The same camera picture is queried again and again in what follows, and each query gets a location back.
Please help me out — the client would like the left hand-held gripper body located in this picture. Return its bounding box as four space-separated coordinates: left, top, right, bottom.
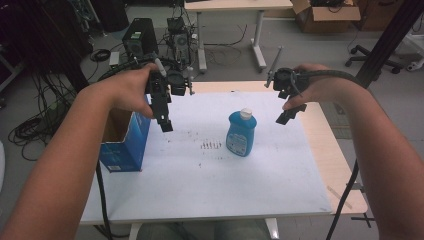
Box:
145 57 196 125

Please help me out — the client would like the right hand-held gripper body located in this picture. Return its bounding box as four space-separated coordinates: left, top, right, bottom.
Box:
264 45 312 101

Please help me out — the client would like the blue cardboard box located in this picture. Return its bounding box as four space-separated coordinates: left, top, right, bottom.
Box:
99 94 153 174

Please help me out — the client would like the blue bottle with white cap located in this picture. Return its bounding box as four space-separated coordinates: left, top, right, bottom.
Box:
225 107 258 158

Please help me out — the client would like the person's left hand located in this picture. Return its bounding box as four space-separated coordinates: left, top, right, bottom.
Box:
89 63 160 120

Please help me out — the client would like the person's right hand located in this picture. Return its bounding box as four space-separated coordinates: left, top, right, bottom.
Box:
282 63 369 112

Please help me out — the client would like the grey floor mat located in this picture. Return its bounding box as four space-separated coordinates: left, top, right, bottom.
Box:
319 99 354 140

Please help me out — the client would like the open grey computer case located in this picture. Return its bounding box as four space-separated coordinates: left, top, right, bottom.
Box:
166 16 193 69

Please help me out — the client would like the small grey power supply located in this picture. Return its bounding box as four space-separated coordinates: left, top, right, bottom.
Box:
108 51 121 68

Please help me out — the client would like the black computer tower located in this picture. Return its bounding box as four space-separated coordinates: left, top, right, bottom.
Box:
121 17 160 63

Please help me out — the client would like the white table mat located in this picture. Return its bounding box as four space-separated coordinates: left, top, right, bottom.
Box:
80 91 333 225

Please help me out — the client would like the brown cardboard box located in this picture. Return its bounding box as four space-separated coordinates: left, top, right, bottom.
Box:
291 0 362 34

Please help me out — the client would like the black office chair base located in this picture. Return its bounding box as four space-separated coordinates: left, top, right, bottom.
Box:
344 44 405 75

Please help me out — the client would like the wooden desk with white legs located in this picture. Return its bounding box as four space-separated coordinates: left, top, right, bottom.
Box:
183 0 295 75

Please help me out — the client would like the black metal stand beam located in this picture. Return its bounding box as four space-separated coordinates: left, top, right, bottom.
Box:
354 0 424 90

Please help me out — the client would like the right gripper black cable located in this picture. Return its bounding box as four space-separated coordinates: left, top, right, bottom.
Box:
289 68 370 240

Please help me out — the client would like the small coiled black cable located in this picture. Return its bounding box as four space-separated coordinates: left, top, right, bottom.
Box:
89 48 112 63

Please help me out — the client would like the bundle of black floor cables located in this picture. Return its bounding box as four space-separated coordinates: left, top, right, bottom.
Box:
7 71 79 162

